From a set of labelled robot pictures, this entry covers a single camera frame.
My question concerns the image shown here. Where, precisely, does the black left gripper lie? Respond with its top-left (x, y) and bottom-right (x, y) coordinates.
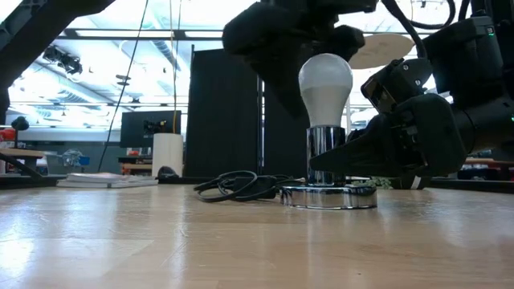
top-left (222, 0), bottom-right (378, 120)

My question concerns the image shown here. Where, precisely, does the black hanging cable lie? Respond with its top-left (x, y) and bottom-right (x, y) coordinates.
top-left (97, 0), bottom-right (149, 173)

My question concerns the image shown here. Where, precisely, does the black aluminium table frame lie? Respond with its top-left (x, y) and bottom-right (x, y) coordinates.
top-left (0, 173), bottom-right (514, 194)

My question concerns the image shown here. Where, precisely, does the black lamp power cord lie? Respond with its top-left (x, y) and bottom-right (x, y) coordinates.
top-left (194, 170), bottom-right (306, 204)

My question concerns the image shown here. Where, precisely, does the black computer monitor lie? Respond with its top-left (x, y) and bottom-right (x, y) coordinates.
top-left (119, 110), bottom-right (182, 149)

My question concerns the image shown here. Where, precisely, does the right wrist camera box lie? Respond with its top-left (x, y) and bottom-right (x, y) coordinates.
top-left (360, 58), bottom-right (434, 116)

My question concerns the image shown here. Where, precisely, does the chrome lamp base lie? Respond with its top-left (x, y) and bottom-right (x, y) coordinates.
top-left (279, 124), bottom-right (378, 211)

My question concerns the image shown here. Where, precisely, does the wooden workbench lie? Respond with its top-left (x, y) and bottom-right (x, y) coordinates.
top-left (0, 148), bottom-right (46, 180)
top-left (463, 157), bottom-right (514, 181)

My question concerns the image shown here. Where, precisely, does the white cylinder container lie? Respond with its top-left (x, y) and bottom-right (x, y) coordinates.
top-left (151, 132), bottom-right (186, 178)

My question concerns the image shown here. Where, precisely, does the black ceiling spotlight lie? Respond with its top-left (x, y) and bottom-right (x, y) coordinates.
top-left (42, 43), bottom-right (84, 75)

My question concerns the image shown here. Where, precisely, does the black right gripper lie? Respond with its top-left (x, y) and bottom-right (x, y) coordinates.
top-left (308, 92), bottom-right (514, 179)

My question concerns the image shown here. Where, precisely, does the black desk lamp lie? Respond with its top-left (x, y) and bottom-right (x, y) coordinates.
top-left (10, 116), bottom-right (30, 149)

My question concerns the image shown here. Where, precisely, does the white round hanging disc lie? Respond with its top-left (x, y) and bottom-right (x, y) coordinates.
top-left (348, 33), bottom-right (417, 70)

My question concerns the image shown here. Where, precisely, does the white lightbulb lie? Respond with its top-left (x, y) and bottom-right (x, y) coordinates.
top-left (298, 52), bottom-right (354, 128)

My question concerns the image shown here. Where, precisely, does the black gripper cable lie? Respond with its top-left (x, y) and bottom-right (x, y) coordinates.
top-left (381, 0), bottom-right (459, 59)

